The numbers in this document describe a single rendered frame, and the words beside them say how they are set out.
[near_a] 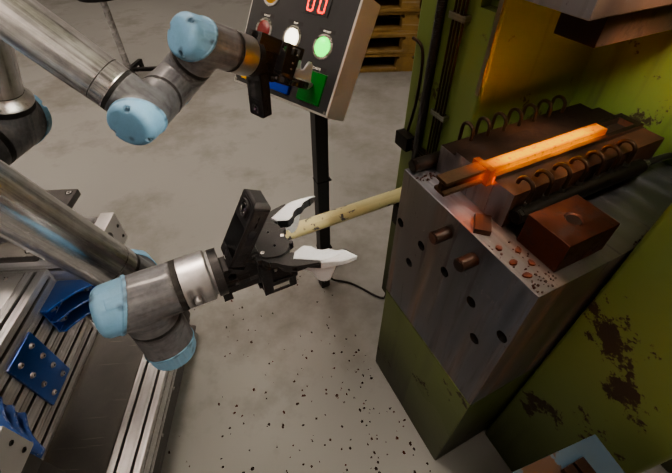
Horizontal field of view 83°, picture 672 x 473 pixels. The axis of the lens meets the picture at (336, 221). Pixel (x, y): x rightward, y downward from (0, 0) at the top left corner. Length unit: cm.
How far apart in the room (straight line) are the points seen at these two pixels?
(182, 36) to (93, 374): 114
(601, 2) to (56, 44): 72
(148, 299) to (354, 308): 123
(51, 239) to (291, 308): 122
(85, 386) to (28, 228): 98
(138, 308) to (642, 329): 82
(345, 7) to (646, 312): 84
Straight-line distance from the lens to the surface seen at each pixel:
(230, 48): 75
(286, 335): 164
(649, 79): 113
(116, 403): 145
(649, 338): 89
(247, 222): 51
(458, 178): 70
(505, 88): 99
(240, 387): 157
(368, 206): 118
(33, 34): 72
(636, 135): 103
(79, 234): 63
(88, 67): 70
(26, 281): 111
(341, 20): 98
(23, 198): 59
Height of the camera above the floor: 142
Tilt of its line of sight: 44 degrees down
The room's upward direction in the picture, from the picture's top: straight up
